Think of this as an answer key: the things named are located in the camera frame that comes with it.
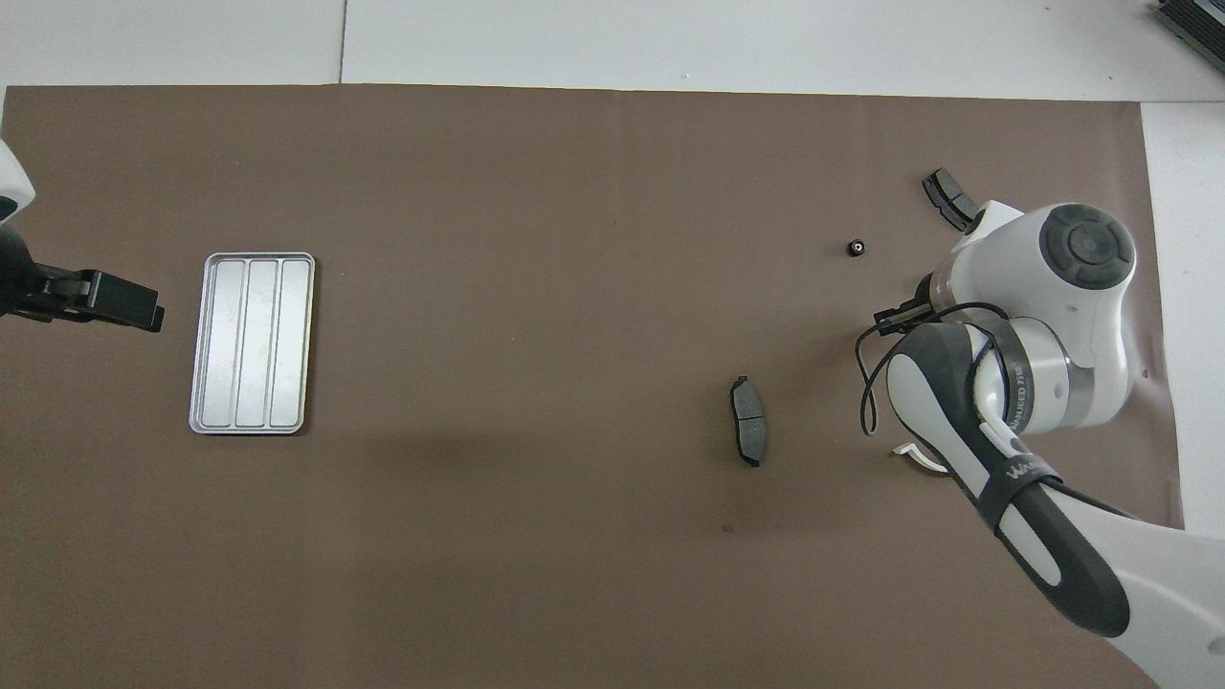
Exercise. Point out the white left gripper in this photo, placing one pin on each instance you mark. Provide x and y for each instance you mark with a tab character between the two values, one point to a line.
14	191

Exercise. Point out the small black bearing gear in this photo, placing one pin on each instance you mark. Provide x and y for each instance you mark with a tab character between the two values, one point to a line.
857	247

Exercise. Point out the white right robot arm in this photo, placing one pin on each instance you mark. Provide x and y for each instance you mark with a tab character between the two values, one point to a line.
1053	335

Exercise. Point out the silver metal tray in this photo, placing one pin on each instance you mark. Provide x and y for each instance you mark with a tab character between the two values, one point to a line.
254	344

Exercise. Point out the grey brake pad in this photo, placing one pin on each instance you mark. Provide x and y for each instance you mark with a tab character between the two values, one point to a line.
748	421
947	191

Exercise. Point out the brown paper table mat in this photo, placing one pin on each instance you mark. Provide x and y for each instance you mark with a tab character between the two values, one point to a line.
478	239

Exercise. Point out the grey ribbed device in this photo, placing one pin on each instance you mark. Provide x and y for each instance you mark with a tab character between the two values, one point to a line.
1196	19

